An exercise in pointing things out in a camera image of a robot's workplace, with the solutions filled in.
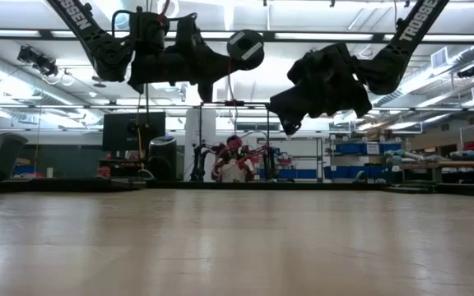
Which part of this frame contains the shelf with blue bins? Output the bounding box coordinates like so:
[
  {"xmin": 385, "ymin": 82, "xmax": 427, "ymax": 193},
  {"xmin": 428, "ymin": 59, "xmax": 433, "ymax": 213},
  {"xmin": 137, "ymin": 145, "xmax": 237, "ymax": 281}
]
[{"xmin": 327, "ymin": 139, "xmax": 405, "ymax": 182}]

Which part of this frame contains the red cord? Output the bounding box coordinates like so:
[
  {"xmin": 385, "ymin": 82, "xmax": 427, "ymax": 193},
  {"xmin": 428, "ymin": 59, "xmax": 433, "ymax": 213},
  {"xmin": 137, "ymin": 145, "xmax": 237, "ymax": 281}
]
[{"xmin": 210, "ymin": 57, "xmax": 265, "ymax": 183}]

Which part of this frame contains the thin yellow hanging cable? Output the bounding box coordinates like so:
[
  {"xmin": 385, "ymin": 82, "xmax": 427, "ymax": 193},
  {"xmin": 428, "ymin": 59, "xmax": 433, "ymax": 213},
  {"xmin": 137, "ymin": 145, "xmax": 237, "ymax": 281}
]
[{"xmin": 135, "ymin": 84, "xmax": 146, "ymax": 170}]

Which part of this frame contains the background black rig frame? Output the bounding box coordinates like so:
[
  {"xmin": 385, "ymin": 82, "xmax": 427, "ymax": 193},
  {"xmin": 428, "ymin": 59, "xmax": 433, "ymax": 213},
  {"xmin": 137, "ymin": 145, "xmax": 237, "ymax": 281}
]
[{"xmin": 197, "ymin": 99, "xmax": 271, "ymax": 183}]

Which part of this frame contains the overhead light bar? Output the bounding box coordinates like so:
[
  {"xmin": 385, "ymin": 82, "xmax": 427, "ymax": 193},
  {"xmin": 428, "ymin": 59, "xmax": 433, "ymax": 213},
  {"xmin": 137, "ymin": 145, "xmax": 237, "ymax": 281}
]
[{"xmin": 0, "ymin": 27, "xmax": 474, "ymax": 46}]

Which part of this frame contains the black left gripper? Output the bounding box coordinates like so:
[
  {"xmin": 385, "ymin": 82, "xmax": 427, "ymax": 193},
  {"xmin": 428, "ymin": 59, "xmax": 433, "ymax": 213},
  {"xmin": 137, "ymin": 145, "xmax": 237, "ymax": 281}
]
[{"xmin": 128, "ymin": 15, "xmax": 247, "ymax": 104}]

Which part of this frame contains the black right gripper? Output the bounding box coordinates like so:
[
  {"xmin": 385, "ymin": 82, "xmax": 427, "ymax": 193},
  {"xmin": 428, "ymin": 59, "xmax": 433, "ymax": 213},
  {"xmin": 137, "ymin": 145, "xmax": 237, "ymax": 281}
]
[{"xmin": 267, "ymin": 42, "xmax": 374, "ymax": 137}]

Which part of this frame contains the person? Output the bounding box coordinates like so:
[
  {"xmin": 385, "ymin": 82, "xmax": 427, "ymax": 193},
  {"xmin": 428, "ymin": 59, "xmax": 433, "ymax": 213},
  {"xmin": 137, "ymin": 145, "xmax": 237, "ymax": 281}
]
[{"xmin": 211, "ymin": 134, "xmax": 258, "ymax": 183}]

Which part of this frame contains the black monitor screen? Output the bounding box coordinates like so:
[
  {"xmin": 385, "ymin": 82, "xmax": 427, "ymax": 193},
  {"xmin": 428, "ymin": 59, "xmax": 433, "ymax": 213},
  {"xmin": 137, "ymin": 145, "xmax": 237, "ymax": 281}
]
[{"xmin": 101, "ymin": 111, "xmax": 167, "ymax": 154}]

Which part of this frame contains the wooden workbench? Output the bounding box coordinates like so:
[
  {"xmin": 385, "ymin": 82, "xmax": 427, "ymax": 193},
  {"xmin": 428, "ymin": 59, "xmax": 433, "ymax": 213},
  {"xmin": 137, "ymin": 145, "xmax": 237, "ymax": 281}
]
[{"xmin": 399, "ymin": 159, "xmax": 474, "ymax": 185}]

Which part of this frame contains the white ceiling air vent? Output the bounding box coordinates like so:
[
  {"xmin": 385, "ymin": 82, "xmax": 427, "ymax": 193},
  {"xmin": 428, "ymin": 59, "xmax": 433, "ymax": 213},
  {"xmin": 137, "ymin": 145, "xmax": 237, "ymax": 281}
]
[{"xmin": 430, "ymin": 47, "xmax": 451, "ymax": 72}]

